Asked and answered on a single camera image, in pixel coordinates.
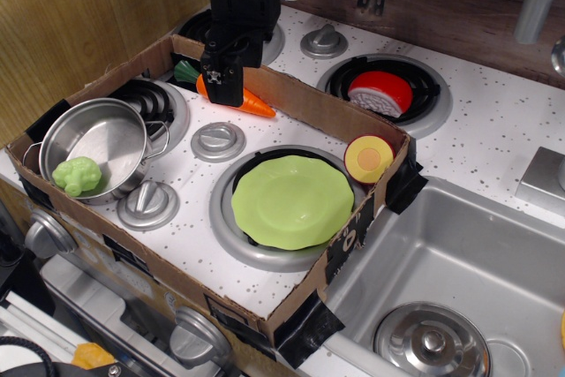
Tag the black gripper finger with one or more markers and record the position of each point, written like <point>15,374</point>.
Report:
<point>223,78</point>

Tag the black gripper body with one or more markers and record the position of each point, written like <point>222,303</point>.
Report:
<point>241,26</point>

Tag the orange toy carrot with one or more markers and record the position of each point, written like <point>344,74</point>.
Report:
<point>252,104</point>

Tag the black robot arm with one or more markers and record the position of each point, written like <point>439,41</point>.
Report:
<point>235,42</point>

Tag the light green plastic plate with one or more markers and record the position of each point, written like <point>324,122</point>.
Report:
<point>292,202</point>

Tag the back left black burner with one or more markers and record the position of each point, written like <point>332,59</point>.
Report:
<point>197,27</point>

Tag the black burner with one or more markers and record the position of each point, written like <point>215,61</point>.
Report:
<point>161,106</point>
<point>197,27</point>
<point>432,102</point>

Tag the silver stove knob middle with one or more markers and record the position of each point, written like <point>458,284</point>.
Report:
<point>218,142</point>

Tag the silver stove knob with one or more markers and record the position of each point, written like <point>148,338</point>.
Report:
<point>324,43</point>
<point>218,142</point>
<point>149,206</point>

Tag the front left black burner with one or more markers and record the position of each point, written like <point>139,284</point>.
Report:
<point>161,106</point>

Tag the silver stove knob back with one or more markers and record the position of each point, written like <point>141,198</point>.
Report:
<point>324,43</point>

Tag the small steel pot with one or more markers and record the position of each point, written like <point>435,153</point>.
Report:
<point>112,134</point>

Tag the silver stove knob front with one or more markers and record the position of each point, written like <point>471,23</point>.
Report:
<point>149,206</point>

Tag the red toy cheese wedge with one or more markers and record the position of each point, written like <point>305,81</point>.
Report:
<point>381,92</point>

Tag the yellow red toy fruit half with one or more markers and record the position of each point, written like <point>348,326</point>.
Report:
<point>367,157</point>

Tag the green toy broccoli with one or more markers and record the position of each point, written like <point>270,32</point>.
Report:
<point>78,175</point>

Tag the brown cardboard fence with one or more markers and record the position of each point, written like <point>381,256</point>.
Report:
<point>271,318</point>

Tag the back right black burner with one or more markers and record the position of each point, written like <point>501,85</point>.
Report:
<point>432,102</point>

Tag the silver oven knob left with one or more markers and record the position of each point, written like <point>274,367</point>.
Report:
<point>47,237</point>

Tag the silver oven knob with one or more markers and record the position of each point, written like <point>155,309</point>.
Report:
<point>47,237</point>
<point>196,341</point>

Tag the silver oven knob right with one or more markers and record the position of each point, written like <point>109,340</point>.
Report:
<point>196,341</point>

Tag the silver faucet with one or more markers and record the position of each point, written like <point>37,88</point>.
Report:
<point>539,31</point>

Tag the yellow object bottom left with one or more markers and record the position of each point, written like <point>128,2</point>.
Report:
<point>90,356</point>

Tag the steel pot lid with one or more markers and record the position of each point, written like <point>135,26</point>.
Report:
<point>426,339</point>

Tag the steel sink basin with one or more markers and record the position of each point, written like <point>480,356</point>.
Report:
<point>501,269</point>

